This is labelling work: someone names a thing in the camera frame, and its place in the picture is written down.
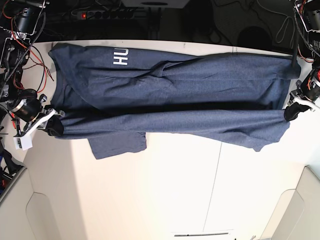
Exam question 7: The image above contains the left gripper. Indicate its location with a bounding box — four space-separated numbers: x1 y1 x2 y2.
283 68 320 122

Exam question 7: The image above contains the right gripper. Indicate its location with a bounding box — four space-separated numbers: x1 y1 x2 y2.
7 96 64 137

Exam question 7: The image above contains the blue t-shirt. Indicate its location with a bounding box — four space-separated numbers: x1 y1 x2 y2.
49 43 301 159

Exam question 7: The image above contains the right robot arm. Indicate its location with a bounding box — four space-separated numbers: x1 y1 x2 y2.
0 0 64 140

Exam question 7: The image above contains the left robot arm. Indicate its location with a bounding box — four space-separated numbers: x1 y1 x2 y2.
284 0 320 122

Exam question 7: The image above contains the red lit power strip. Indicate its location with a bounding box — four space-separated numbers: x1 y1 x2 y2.
71 9 136 20

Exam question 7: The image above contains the grey coiled cable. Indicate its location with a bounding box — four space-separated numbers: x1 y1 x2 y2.
257 0 301 48

